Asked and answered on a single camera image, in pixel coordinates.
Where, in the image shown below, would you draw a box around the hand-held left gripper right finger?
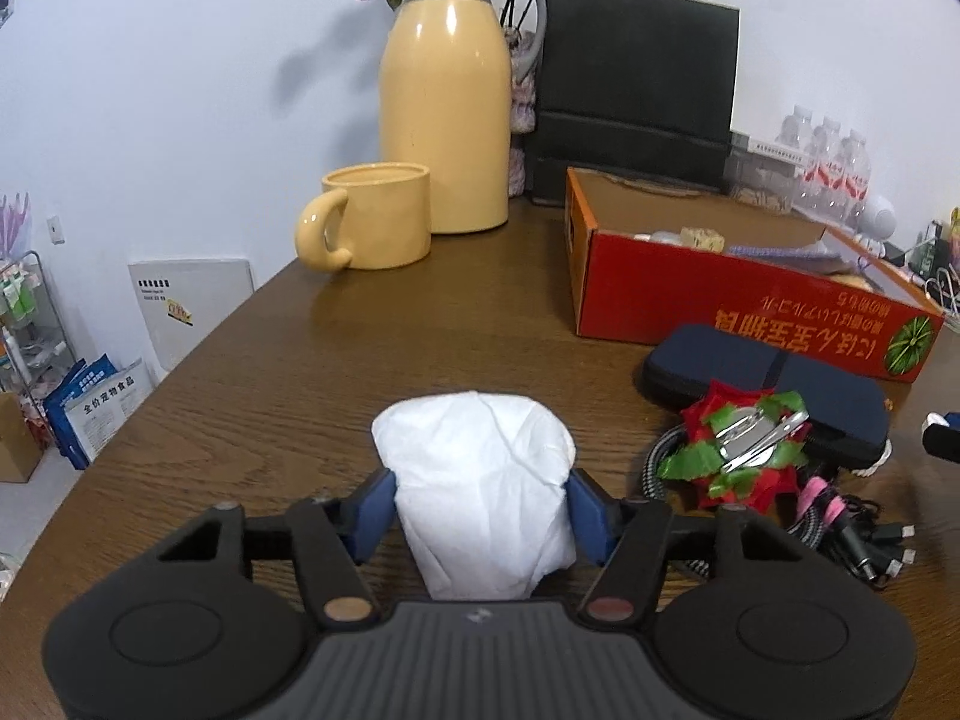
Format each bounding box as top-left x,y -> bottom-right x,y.
566,467 -> 807,629

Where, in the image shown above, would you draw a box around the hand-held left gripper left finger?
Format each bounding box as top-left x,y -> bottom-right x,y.
157,467 -> 398,629

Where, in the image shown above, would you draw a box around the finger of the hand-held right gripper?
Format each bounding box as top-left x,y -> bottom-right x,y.
922,411 -> 960,464

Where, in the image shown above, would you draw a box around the braided black white cable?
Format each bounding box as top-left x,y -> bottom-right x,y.
636,426 -> 725,587

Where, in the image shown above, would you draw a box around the white tissue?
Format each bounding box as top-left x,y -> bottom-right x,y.
373,390 -> 578,601

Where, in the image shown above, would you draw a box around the black charging cable bundle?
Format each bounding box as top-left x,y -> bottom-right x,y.
780,476 -> 920,587

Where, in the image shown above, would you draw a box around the orange cardboard box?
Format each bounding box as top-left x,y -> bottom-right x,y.
564,167 -> 946,383

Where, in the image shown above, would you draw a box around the dark blue zip case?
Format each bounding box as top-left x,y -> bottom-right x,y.
643,324 -> 891,467

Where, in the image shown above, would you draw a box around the red fabric flower decoration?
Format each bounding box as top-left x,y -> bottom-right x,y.
660,380 -> 816,516

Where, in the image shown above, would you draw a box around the silver metal clip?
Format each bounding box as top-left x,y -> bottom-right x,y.
718,405 -> 812,460

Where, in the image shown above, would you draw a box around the white robot toy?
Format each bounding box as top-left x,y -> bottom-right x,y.
855,195 -> 902,252

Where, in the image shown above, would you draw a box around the purple knitted cloth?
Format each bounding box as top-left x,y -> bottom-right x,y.
724,240 -> 830,265

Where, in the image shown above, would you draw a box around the white carton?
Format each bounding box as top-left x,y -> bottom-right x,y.
127,259 -> 257,392

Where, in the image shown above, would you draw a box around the blue white pet food bag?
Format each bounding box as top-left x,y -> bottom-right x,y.
43,356 -> 156,471

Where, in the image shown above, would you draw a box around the yellow ceramic mug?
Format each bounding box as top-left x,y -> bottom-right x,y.
294,163 -> 432,271

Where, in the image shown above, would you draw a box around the clear container of seeds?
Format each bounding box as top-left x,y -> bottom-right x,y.
731,154 -> 800,216

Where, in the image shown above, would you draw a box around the white flat box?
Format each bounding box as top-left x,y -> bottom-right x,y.
731,131 -> 816,167

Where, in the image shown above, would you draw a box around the brown cardboard carton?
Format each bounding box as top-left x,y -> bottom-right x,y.
0,392 -> 44,484

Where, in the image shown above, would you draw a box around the yellow thermos jug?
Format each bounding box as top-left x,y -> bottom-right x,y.
379,0 -> 547,235

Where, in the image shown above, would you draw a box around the pink marbled vase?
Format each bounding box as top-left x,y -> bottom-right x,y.
508,28 -> 541,197

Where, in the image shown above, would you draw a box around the black paper bag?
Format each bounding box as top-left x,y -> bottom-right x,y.
525,0 -> 741,205

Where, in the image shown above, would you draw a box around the tangled white cables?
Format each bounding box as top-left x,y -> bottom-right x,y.
904,240 -> 960,332

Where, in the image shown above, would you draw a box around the metal wire storage rack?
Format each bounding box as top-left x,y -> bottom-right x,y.
0,251 -> 77,425

